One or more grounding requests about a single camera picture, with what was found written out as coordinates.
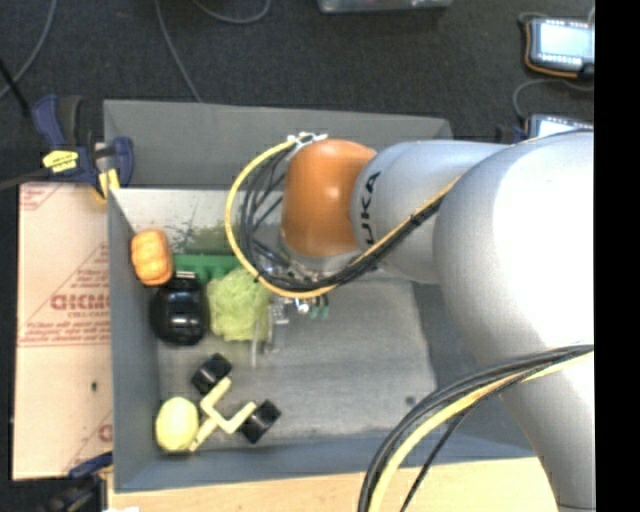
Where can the yellow toy lemon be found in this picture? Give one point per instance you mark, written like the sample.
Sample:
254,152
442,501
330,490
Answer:
176,424

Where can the black rounded object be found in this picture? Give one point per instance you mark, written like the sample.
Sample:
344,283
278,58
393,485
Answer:
177,312

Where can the cream toy with black wheels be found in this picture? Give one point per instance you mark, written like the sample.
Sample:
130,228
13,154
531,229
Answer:
222,412

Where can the brown cardboard board red print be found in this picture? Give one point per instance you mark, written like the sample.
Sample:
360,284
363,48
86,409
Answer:
60,310

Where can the green flat block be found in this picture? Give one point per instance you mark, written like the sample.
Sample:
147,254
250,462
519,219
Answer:
210,265

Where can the orange toy pumpkin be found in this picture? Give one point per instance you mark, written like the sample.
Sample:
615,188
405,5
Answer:
151,257

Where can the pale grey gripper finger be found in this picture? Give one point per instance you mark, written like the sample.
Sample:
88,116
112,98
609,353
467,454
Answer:
257,345
279,325

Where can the light green crumpled cloth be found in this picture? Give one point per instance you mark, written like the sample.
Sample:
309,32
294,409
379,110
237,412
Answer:
237,305

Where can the grey metal bin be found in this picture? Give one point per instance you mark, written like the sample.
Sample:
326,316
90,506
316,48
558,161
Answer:
330,360

